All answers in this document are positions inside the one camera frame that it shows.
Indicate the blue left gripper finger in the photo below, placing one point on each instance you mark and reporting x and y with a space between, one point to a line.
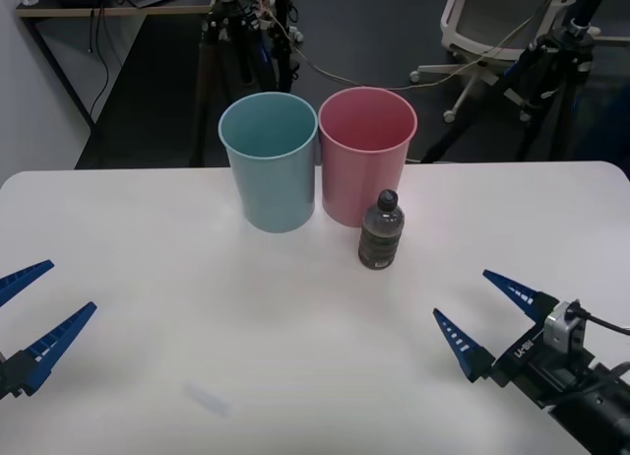
54 342
22 278

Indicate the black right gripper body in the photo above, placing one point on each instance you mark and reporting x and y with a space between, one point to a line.
526 361

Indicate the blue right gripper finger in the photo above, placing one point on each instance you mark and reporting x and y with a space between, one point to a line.
462 346
522 292

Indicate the dark plastic bottle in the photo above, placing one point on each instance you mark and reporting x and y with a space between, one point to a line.
381 238

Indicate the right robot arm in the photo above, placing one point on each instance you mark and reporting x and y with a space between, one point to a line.
600 415

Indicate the pink plastic bin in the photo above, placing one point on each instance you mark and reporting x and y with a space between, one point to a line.
359 184

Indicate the pale blue plastic bin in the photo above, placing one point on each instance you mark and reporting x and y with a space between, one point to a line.
275 189

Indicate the dark desk with wooden edge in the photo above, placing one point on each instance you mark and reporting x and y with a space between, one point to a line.
59 3

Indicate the white office chair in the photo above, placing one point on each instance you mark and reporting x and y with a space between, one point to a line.
492 17

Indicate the black tripod with white clamps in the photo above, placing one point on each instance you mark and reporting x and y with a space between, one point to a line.
207 56

